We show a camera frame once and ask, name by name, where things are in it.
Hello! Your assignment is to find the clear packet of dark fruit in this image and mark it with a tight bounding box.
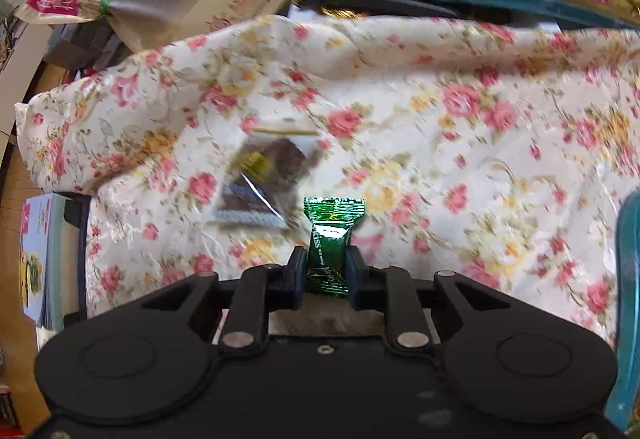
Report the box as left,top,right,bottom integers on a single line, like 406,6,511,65
214,128,322,233

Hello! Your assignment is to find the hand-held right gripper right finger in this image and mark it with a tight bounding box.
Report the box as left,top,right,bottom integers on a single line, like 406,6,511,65
347,246,531,352

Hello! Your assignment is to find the floral tablecloth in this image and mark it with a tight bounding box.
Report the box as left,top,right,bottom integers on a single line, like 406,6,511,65
15,14,640,350

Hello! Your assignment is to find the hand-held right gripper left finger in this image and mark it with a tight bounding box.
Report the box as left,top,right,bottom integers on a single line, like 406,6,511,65
127,246,306,350

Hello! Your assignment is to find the pale blue box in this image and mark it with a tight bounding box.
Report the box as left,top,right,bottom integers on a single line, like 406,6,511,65
20,192,92,328

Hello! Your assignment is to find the teal tin lid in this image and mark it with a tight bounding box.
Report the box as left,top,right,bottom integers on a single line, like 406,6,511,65
606,192,640,431

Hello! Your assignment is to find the green foil candy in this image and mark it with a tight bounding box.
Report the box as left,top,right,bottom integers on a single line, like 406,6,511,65
302,198,367,298

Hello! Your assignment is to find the gold coin chocolate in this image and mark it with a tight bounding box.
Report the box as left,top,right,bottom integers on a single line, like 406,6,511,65
320,4,362,21

